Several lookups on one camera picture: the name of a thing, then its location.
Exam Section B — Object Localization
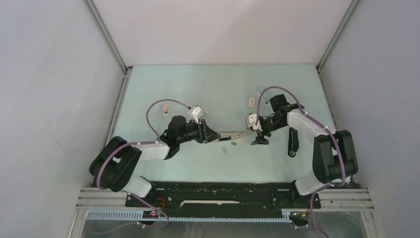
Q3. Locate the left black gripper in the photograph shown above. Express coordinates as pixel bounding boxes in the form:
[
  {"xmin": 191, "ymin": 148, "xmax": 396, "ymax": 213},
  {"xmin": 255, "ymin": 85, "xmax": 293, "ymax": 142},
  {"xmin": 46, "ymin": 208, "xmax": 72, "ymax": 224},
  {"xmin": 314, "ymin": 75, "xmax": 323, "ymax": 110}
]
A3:
[{"xmin": 177, "ymin": 118, "xmax": 220, "ymax": 144}]

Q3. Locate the beige black long stapler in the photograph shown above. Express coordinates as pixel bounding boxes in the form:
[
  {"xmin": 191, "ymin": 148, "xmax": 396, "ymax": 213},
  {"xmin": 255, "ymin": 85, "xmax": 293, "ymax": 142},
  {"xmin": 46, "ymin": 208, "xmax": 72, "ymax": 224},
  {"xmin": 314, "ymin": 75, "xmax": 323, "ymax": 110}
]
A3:
[{"xmin": 213, "ymin": 130, "xmax": 255, "ymax": 143}]

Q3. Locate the pink stapler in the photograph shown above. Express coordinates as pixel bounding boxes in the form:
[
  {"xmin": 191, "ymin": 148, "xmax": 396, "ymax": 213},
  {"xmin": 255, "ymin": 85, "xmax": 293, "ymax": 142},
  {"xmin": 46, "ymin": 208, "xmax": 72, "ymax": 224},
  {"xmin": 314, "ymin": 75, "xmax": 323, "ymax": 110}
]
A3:
[{"xmin": 162, "ymin": 103, "xmax": 170, "ymax": 115}]

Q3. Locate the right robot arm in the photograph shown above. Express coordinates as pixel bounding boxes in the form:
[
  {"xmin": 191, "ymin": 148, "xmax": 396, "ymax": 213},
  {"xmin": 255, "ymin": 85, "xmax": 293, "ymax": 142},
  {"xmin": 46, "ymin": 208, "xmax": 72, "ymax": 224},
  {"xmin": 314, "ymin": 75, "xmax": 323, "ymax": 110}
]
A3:
[{"xmin": 246, "ymin": 94, "xmax": 358, "ymax": 207}]

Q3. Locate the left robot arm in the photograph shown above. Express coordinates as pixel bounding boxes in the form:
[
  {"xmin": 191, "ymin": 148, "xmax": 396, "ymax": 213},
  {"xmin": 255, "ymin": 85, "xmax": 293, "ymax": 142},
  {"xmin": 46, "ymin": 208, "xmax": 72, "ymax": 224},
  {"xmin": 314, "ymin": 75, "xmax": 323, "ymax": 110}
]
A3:
[{"xmin": 89, "ymin": 116, "xmax": 221, "ymax": 207}]

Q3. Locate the closed white staple box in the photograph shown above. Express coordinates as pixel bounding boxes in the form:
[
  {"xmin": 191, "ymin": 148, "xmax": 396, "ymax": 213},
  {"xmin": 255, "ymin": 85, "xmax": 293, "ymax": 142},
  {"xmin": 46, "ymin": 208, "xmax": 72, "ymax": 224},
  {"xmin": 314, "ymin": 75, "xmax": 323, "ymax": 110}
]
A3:
[{"xmin": 248, "ymin": 97, "xmax": 256, "ymax": 108}]

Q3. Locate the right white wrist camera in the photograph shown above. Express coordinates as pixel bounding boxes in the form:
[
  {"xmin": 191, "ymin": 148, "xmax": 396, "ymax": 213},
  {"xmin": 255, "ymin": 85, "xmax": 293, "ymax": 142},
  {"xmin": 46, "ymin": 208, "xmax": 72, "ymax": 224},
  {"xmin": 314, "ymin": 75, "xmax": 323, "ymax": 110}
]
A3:
[{"xmin": 245, "ymin": 114, "xmax": 262, "ymax": 131}]

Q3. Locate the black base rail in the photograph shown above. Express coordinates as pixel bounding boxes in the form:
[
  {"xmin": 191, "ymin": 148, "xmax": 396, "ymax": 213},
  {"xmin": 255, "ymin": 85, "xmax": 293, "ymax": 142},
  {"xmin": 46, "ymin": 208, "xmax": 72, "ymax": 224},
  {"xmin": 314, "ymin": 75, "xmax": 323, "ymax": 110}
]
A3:
[{"xmin": 125, "ymin": 181, "xmax": 321, "ymax": 219}]

